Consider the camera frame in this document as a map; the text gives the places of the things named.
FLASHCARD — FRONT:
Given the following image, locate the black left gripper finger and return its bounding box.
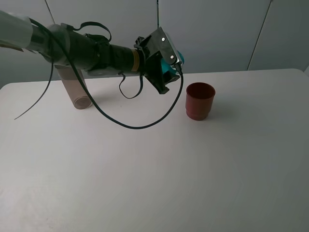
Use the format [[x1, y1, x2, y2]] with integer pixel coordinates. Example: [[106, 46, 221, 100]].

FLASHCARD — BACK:
[[147, 70, 169, 94], [164, 71, 180, 84]]

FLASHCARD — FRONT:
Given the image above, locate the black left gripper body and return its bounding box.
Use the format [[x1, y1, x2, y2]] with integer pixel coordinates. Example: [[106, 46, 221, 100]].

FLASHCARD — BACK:
[[134, 37, 180, 77]]

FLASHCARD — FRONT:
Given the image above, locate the teal translucent plastic cup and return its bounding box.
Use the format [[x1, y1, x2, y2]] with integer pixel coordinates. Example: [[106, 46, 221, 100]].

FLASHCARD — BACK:
[[161, 50, 186, 76]]

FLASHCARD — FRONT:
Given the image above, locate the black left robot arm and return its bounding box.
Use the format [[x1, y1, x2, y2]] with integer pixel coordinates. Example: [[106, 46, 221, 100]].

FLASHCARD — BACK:
[[0, 11, 184, 94]]

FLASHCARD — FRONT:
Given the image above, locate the red plastic cup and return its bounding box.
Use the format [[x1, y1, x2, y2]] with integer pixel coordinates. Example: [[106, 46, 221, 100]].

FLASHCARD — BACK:
[[185, 82, 216, 121]]

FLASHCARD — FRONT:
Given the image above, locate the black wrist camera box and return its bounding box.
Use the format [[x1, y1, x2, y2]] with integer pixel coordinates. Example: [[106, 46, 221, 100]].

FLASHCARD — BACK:
[[141, 27, 183, 66]]

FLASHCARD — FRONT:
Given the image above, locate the thin black looped cable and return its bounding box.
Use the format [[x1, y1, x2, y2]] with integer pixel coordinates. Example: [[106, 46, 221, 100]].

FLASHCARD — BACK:
[[77, 21, 144, 99]]

